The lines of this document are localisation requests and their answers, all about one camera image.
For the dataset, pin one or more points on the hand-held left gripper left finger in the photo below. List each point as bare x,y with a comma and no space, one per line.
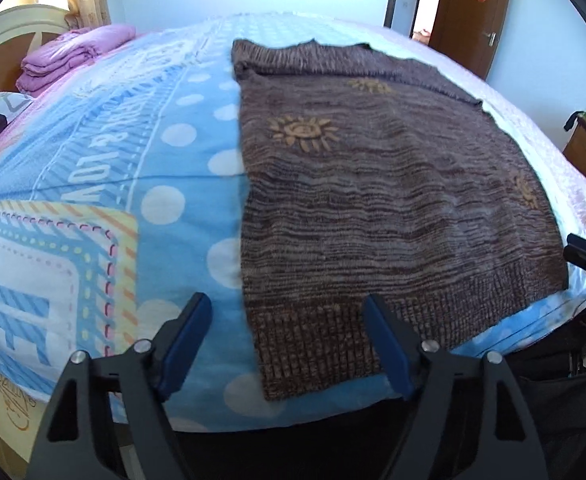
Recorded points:
184,345

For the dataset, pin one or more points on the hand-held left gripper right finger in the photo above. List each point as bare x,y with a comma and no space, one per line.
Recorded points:
389,346

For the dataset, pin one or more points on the brown knit sweater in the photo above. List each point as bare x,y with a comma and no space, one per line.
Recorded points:
383,200

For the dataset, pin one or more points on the bed with patterned blue-pink sheet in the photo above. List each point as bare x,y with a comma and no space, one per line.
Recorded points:
123,170

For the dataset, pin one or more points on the brown wooden door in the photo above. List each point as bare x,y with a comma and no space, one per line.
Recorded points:
463,25

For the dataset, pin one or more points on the folded pink blanket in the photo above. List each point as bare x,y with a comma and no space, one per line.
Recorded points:
73,52

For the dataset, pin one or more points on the cream and wood headboard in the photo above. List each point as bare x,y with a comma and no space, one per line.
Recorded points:
18,25

